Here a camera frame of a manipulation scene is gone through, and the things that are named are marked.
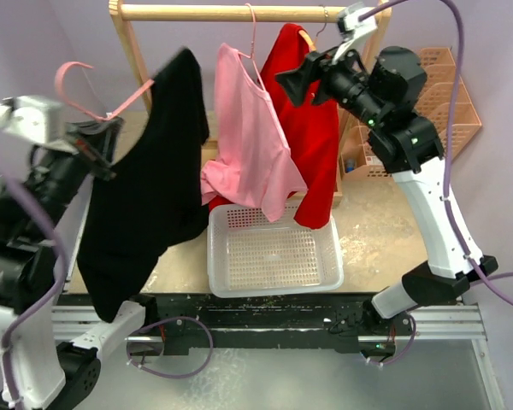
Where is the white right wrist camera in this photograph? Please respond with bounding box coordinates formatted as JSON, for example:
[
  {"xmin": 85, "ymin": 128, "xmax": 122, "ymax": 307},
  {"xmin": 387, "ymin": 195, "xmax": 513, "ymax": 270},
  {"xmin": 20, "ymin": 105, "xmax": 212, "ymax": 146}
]
[{"xmin": 332, "ymin": 3, "xmax": 377, "ymax": 65}]

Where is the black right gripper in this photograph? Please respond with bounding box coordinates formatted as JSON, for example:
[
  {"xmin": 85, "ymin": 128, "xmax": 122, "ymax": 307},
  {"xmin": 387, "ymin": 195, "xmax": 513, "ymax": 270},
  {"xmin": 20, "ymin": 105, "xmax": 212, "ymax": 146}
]
[{"xmin": 274, "ymin": 37, "xmax": 385, "ymax": 130}]

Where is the pink wire hanger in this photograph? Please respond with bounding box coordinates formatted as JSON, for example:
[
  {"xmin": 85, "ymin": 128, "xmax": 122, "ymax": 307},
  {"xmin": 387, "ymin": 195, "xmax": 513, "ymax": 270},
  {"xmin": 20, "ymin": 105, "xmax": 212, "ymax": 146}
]
[
  {"xmin": 241, "ymin": 3, "xmax": 266, "ymax": 91},
  {"xmin": 53, "ymin": 61, "xmax": 156, "ymax": 121}
]

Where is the wooden clothes rack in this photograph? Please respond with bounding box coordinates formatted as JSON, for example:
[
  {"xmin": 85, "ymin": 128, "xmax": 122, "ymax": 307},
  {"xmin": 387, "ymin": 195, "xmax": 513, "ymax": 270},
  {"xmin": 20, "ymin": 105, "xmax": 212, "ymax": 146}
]
[{"xmin": 108, "ymin": 1, "xmax": 392, "ymax": 208}]

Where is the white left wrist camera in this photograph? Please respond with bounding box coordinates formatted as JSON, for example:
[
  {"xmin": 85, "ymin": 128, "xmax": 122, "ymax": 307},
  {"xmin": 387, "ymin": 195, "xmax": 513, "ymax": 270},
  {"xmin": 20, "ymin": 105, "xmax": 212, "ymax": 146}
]
[{"xmin": 0, "ymin": 96, "xmax": 76, "ymax": 155}]

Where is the wooden hanger with metal hook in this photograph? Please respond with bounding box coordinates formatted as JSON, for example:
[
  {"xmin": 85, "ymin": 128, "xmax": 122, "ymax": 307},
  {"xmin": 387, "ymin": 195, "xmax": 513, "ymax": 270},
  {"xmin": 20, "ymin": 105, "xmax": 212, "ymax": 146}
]
[{"xmin": 298, "ymin": 4, "xmax": 329, "ymax": 51}]

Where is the black t shirt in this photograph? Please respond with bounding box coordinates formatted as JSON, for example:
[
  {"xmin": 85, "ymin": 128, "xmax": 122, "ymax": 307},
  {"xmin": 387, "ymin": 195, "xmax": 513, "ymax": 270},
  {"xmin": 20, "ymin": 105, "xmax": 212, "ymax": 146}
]
[{"xmin": 77, "ymin": 48, "xmax": 209, "ymax": 322}]

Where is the peach plastic file organizer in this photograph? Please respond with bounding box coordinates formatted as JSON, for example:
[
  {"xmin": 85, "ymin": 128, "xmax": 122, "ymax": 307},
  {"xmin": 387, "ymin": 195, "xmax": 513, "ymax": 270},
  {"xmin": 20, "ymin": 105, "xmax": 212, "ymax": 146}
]
[{"xmin": 339, "ymin": 47, "xmax": 482, "ymax": 180}]

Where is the red t shirt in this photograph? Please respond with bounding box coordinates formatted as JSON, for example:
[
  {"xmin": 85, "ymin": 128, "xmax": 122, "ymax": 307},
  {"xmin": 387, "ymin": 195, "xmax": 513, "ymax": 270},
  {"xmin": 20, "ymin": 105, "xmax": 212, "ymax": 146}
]
[{"xmin": 204, "ymin": 24, "xmax": 339, "ymax": 229}]

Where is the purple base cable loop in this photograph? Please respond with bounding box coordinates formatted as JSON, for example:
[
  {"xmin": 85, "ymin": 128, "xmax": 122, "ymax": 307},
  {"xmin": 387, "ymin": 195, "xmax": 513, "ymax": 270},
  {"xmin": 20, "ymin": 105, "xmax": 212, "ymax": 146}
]
[{"xmin": 126, "ymin": 315, "xmax": 217, "ymax": 380}]

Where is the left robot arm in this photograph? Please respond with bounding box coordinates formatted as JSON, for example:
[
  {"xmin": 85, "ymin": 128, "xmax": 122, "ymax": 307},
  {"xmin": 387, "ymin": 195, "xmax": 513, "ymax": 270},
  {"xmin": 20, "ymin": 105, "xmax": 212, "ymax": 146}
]
[{"xmin": 0, "ymin": 119, "xmax": 159, "ymax": 409}]

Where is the pink t shirt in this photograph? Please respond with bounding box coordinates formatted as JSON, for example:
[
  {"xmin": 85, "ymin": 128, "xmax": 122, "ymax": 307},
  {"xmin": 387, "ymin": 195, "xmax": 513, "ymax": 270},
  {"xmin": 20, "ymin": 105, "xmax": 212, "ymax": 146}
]
[{"xmin": 200, "ymin": 44, "xmax": 307, "ymax": 222}]

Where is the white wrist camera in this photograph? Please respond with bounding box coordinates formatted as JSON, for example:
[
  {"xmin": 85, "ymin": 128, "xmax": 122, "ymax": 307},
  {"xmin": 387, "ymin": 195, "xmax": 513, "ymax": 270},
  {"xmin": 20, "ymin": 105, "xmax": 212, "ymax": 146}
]
[
  {"xmin": 332, "ymin": 3, "xmax": 377, "ymax": 65},
  {"xmin": 0, "ymin": 96, "xmax": 76, "ymax": 155}
]

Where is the aluminium rail frame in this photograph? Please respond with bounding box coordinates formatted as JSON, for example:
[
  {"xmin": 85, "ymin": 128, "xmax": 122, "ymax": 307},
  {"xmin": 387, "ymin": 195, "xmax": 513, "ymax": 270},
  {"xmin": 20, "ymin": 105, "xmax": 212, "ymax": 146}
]
[{"xmin": 50, "ymin": 294, "xmax": 508, "ymax": 410}]

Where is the white box with red logo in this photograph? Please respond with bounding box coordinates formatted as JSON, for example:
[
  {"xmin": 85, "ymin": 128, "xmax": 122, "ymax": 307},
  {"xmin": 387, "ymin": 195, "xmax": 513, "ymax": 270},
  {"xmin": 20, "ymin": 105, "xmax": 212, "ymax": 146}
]
[{"xmin": 365, "ymin": 155, "xmax": 382, "ymax": 167}]

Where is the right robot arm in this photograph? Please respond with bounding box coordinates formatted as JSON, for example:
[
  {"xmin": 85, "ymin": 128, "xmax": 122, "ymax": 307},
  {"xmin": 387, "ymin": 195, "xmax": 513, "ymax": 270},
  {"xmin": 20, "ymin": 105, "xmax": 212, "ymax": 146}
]
[{"xmin": 275, "ymin": 46, "xmax": 498, "ymax": 334}]

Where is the white plastic basket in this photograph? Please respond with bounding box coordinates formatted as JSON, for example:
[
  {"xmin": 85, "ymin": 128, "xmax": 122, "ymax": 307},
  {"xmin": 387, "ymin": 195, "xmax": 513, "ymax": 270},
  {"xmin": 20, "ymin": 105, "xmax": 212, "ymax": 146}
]
[{"xmin": 207, "ymin": 202, "xmax": 344, "ymax": 298}]

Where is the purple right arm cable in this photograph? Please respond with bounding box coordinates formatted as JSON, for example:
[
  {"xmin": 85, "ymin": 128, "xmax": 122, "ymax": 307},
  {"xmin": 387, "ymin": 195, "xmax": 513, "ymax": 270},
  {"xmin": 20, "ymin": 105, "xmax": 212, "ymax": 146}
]
[{"xmin": 357, "ymin": 0, "xmax": 513, "ymax": 313}]

